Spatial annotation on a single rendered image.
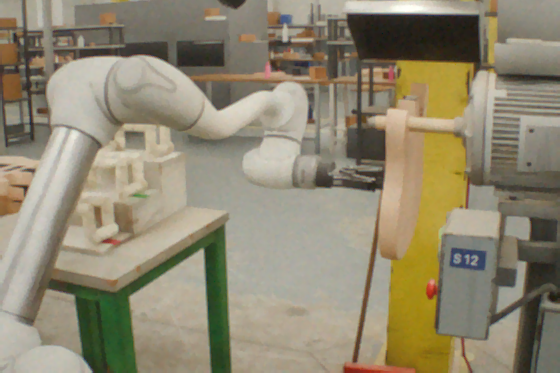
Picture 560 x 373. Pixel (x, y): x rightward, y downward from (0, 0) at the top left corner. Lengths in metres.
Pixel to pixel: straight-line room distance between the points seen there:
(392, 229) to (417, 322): 1.16
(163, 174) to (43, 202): 0.65
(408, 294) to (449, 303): 1.37
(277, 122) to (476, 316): 0.76
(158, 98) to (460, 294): 0.64
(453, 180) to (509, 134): 1.06
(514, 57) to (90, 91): 0.84
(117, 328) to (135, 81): 0.61
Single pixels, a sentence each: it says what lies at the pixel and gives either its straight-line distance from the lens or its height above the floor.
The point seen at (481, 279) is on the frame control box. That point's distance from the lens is 1.07.
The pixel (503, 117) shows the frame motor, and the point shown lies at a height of 1.29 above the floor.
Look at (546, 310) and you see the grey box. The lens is 1.27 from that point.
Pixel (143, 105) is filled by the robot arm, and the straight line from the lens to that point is 1.11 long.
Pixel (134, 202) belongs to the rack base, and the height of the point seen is 1.02.
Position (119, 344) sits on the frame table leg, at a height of 0.76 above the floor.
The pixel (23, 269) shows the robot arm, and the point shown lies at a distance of 1.13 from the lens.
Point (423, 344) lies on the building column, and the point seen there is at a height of 0.22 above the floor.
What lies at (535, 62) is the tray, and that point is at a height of 1.40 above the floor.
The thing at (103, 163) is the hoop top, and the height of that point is 1.12.
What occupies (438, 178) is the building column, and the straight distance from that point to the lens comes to 2.29.
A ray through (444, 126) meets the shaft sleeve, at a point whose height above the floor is 1.25.
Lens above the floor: 1.45
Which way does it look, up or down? 12 degrees down
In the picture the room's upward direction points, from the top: 1 degrees counter-clockwise
